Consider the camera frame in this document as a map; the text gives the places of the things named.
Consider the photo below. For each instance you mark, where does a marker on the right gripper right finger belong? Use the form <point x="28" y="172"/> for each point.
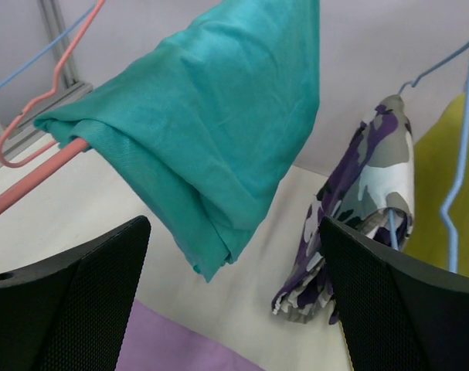
<point x="397" y="312"/>

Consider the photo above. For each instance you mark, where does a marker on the light blue wire hanger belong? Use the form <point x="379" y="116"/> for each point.
<point x="57" y="32"/>

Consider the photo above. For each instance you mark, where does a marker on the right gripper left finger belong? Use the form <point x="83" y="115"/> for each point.
<point x="70" y="311"/>

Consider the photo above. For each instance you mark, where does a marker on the lilac purple trousers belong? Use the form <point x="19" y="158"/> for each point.
<point x="154" y="342"/>

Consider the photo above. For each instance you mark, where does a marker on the olive yellow trousers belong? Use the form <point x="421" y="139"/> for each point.
<point x="435" y="166"/>

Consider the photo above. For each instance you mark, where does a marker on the teal trousers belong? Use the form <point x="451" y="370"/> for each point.
<point x="205" y="126"/>

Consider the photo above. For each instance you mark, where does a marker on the aluminium frame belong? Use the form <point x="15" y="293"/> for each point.
<point x="56" y="58"/>

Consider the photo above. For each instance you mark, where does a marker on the purple white patterned trousers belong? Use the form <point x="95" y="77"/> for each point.
<point x="371" y="190"/>

